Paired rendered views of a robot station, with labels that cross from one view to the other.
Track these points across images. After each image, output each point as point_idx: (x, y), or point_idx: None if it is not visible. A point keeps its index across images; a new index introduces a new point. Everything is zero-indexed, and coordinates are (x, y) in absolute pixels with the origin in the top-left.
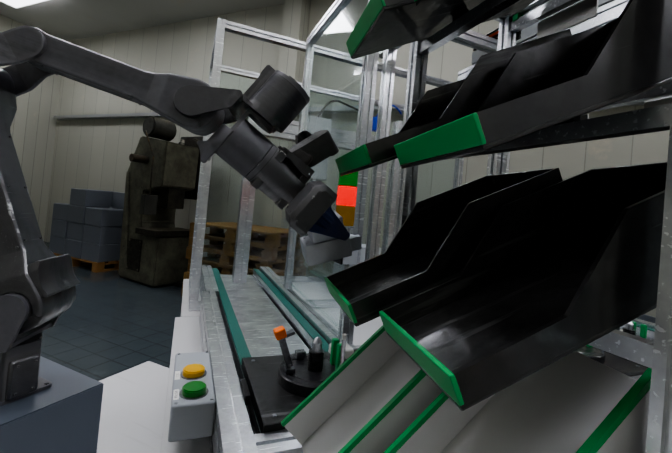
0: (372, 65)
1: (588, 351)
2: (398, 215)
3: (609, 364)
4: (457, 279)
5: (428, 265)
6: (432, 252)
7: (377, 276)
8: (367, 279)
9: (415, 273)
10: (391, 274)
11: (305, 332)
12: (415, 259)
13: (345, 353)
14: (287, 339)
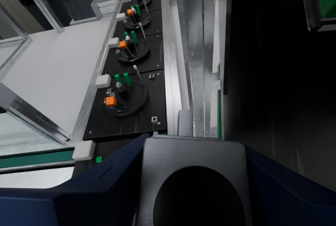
0: None
1: (144, 18)
2: (196, 21)
3: (152, 18)
4: None
5: (283, 66)
6: (236, 42)
7: (244, 125)
8: (239, 140)
9: (296, 88)
10: (260, 110)
11: (16, 167)
12: (236, 66)
13: (91, 148)
14: (10, 187)
